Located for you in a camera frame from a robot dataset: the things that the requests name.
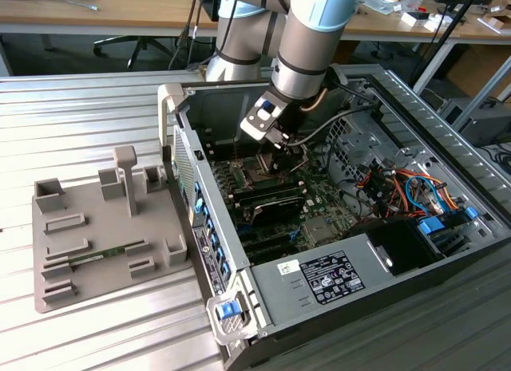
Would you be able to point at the black fan shroud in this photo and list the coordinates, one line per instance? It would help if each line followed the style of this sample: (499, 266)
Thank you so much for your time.
(403, 243)

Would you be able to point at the small white box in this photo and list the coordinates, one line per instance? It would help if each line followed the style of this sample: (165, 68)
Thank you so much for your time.
(415, 19)

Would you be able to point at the small cardboard box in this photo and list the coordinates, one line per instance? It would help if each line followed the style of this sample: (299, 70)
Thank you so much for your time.
(492, 23)

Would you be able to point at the green motherboard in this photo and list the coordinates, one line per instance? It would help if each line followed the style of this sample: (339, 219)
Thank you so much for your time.
(319, 195)

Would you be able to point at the black expansion slot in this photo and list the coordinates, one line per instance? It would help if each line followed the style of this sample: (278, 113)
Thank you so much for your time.
(267, 239)
(275, 250)

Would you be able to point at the blue case latch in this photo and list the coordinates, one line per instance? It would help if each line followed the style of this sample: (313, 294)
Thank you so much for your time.
(225, 310)

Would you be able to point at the black monitor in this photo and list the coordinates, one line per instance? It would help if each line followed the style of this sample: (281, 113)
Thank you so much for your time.
(209, 4)

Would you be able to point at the blue disk carrier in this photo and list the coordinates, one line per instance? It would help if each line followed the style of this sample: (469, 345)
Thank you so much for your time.
(433, 226)

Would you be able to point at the silver chipset heatsink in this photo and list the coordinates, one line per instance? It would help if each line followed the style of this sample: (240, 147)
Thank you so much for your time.
(321, 229)

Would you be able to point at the grey computer box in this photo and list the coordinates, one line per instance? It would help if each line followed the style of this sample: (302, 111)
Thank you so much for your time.
(487, 125)

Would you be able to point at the black tripod pole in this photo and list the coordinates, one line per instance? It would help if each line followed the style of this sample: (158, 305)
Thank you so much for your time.
(445, 36)

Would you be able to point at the thin metal locking lever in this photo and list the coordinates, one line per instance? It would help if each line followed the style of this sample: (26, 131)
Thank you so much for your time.
(235, 151)

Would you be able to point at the black RAM slot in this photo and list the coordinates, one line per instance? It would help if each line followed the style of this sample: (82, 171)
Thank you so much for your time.
(273, 198)
(268, 191)
(223, 145)
(223, 155)

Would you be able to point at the grey power supply with label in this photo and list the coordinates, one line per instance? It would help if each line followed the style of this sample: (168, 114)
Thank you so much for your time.
(271, 295)

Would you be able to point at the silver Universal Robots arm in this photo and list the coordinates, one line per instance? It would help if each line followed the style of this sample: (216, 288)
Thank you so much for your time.
(303, 60)

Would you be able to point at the black graphics card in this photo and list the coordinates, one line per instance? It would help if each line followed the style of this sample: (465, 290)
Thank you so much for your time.
(275, 211)

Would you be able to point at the grey parts rack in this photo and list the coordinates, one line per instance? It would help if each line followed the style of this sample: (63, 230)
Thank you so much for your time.
(104, 227)

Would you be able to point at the black office chair base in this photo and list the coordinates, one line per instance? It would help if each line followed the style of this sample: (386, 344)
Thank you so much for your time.
(139, 42)

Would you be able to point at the green RAM stick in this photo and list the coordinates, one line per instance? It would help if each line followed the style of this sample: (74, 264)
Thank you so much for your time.
(100, 254)

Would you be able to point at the metal drive cage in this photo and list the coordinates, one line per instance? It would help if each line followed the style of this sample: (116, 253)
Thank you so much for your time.
(369, 141)

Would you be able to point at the wooden desk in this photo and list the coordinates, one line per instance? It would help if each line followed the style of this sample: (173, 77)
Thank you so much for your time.
(120, 10)

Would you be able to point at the CPU socket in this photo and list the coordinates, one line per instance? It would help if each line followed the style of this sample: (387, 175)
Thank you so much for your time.
(249, 179)

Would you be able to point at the open grey PC case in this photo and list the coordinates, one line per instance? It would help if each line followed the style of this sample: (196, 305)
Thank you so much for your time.
(223, 107)

